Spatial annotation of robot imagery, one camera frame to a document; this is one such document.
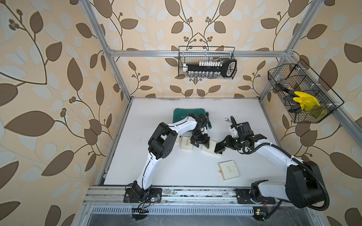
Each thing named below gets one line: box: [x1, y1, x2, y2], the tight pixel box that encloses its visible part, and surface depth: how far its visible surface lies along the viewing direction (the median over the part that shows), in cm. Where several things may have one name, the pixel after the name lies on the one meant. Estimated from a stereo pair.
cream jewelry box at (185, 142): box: [179, 135, 194, 151], surface depth 93 cm
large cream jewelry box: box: [218, 160, 240, 181], surface depth 82 cm
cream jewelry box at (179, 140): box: [174, 133, 183, 145], surface depth 95 cm
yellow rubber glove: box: [292, 91, 322, 112], surface depth 68 cm
